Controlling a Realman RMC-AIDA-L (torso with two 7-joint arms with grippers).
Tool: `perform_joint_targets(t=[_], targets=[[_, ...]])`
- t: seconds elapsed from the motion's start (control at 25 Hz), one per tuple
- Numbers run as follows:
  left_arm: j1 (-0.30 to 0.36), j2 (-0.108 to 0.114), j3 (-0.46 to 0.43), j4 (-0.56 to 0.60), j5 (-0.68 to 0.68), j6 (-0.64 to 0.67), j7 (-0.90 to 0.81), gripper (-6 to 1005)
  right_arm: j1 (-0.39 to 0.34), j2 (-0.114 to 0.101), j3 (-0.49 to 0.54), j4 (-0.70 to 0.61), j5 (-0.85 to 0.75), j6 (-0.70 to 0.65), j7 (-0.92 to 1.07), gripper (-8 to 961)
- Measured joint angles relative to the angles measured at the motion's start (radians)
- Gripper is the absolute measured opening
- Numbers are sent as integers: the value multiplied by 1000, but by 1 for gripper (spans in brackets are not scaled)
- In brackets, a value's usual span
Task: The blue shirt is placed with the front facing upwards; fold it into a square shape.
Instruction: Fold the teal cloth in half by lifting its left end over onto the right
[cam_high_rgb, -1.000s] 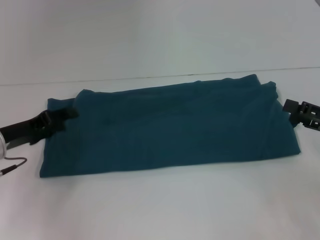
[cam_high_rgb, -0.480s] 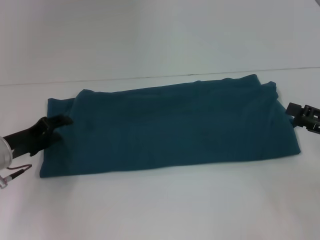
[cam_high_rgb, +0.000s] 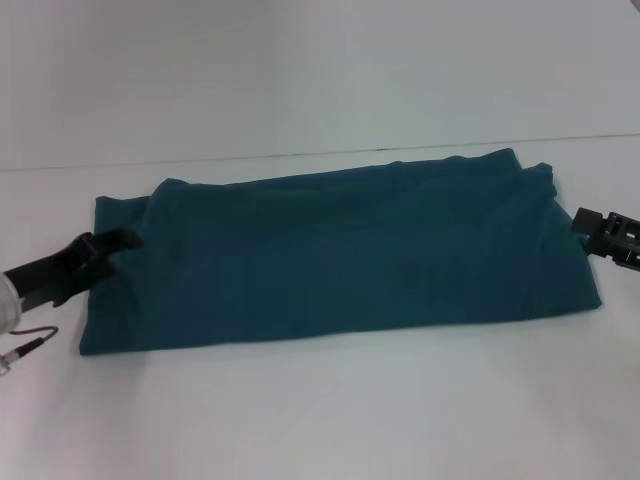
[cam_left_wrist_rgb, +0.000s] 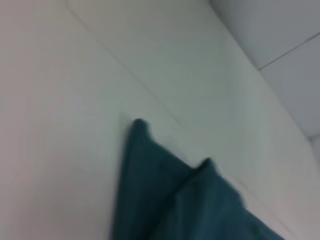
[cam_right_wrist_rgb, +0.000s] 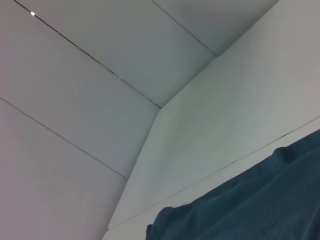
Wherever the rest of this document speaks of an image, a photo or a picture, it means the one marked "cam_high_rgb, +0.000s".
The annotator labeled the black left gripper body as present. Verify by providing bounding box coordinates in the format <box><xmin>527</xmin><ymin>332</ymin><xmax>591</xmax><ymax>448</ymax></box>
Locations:
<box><xmin>2</xmin><ymin>232</ymin><xmax>119</xmax><ymax>311</ymax></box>

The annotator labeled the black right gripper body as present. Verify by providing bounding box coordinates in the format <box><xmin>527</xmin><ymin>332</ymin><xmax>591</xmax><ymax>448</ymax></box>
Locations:
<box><xmin>587</xmin><ymin>212</ymin><xmax>640</xmax><ymax>274</ymax></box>

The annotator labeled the teal T-shirt with FREE print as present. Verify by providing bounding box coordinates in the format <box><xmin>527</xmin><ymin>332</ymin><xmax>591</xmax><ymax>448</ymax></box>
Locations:
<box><xmin>78</xmin><ymin>147</ymin><xmax>601</xmax><ymax>357</ymax></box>

